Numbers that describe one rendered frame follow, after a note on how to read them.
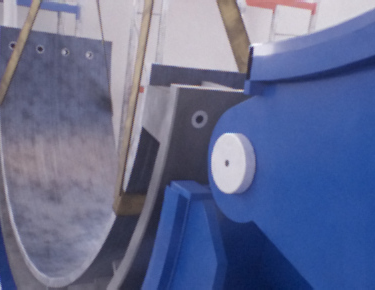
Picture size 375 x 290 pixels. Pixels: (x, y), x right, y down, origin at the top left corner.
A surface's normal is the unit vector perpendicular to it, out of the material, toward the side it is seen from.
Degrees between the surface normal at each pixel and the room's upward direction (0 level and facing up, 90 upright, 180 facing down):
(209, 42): 90
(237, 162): 90
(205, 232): 90
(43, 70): 75
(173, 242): 101
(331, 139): 90
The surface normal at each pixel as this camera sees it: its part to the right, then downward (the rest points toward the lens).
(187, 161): 0.45, 0.40
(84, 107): 0.49, -0.22
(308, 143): -0.87, -0.03
